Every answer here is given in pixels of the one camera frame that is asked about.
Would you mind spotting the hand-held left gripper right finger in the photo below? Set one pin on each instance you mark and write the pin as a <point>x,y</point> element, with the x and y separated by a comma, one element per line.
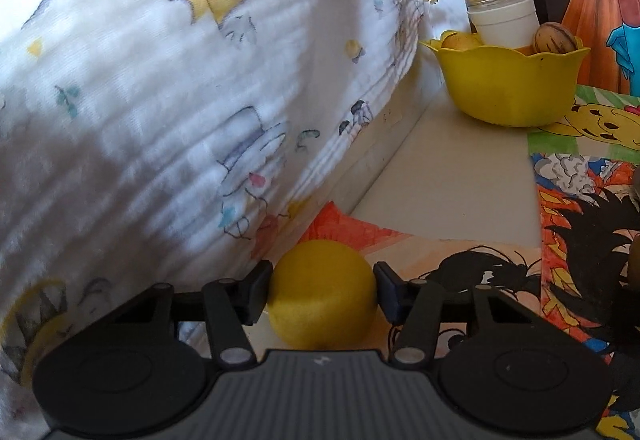
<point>390,290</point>

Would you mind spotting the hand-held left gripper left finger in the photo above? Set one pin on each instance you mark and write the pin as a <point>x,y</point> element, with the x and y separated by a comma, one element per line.
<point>257,292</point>

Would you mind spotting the round yellow fruit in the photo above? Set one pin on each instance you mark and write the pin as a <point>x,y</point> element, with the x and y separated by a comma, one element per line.
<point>320,295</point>

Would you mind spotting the orange sun drawing sheet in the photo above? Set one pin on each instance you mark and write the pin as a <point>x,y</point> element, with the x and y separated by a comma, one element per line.
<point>450,250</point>

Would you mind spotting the spiky hair cartoon drawing sheet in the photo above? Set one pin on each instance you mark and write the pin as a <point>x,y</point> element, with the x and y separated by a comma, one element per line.
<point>575,245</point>

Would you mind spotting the white printed blanket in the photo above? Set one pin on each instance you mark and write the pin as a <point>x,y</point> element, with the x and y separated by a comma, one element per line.
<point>150,94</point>

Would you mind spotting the yellow scalloped bowl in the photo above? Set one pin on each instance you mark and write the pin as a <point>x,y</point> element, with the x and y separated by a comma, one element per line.
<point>505,84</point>

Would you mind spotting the pale yellow fruit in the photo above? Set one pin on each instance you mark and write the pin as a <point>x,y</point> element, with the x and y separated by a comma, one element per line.
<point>460,41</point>

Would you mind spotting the yellow character drawing sheet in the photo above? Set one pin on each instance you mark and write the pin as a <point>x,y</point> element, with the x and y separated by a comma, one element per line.
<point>600,119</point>

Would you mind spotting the small orange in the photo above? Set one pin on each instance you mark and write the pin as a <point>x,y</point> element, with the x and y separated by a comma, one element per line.
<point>525,49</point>

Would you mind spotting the white plastic jar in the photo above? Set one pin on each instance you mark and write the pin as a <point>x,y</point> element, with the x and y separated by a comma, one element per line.
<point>505,19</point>

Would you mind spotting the striped pepino melon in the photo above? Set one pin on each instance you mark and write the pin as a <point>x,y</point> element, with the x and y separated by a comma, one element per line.
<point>555,38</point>

